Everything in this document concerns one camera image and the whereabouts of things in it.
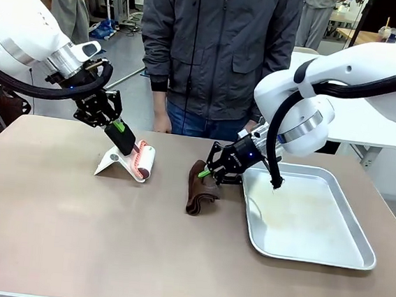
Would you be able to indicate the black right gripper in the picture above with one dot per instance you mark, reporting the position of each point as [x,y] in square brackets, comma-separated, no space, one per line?
[246,156]

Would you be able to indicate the pink white lint roller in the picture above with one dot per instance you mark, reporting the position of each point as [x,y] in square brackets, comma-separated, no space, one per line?
[146,155]

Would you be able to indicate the silver metal tray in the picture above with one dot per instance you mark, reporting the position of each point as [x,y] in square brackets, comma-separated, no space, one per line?
[309,229]

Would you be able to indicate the blue jeans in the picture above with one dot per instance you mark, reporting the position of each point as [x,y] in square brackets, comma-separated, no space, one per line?
[193,121]

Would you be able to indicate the dark brown cloth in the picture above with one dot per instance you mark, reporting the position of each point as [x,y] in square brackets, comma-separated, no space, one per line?
[200,198]

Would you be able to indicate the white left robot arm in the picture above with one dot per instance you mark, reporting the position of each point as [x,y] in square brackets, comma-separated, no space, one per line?
[23,30]

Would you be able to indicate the person's right hand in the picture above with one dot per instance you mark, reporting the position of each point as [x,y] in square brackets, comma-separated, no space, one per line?
[161,115]

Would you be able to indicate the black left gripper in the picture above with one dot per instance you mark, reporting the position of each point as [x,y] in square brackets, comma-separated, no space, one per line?
[91,101]

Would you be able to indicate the small wooden background table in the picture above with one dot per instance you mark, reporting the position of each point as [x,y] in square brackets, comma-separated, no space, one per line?
[356,35]

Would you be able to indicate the drink cup with straw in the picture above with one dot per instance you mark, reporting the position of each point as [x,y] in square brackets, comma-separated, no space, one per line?
[384,32]

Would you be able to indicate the bystander in grey skirt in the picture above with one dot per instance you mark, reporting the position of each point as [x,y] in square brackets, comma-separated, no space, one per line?
[69,9]

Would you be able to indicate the dark grey jacket torso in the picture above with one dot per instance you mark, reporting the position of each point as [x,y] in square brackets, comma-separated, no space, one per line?
[215,41]

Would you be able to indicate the blue plastic bag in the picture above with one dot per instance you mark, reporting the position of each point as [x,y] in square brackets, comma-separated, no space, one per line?
[102,28]

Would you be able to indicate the white lint roller stand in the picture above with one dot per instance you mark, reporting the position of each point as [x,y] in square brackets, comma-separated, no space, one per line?
[112,161]

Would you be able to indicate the person's left forearm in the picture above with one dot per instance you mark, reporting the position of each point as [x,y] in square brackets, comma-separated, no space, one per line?
[280,54]

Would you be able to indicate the white side table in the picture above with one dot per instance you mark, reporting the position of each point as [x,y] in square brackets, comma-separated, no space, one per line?
[376,151]

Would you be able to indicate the bystander in grey clothes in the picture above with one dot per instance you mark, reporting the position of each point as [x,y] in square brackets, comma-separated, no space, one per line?
[315,19]

